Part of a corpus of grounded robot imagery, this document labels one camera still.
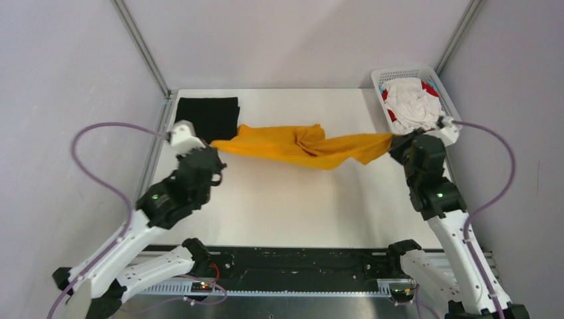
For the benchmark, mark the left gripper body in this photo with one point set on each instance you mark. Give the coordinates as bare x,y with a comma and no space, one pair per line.
219,166

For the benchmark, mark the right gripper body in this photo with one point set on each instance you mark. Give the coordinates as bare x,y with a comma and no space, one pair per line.
400,151

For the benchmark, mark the yellow t shirt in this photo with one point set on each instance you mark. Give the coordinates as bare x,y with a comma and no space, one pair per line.
305,146

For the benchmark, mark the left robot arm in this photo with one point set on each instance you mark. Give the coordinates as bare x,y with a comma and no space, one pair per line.
145,229

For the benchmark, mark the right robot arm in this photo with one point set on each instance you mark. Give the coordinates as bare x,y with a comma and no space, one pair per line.
473,291

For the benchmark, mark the white t shirt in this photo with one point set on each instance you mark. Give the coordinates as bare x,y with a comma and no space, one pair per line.
412,105

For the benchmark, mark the folded black t shirt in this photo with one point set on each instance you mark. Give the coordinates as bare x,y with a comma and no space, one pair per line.
212,118

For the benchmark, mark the white plastic basket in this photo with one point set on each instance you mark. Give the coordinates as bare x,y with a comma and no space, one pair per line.
412,97

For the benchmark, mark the left controller board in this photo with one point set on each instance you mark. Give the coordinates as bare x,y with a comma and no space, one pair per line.
201,287

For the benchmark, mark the controller board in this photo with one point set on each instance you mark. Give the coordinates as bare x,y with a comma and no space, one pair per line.
402,295
201,287

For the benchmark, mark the right controller board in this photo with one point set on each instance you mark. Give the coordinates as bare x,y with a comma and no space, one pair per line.
402,295

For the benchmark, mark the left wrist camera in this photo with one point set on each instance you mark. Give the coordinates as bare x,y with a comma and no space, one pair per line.
182,138

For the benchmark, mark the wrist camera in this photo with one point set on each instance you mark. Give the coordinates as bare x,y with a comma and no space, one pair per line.
182,138
449,127

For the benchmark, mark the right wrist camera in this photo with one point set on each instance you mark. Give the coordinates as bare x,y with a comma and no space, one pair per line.
449,127

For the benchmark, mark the aluminium frame rail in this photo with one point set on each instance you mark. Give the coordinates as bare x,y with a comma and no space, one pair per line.
179,285

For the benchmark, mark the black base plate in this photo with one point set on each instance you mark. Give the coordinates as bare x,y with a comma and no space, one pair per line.
309,270

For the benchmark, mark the left corner aluminium post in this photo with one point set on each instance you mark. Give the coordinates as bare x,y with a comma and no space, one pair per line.
139,42

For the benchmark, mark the corner aluminium post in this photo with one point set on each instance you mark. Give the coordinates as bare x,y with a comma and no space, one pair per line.
467,19
139,42

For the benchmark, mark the right corner aluminium post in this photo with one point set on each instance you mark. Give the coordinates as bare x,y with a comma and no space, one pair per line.
467,19

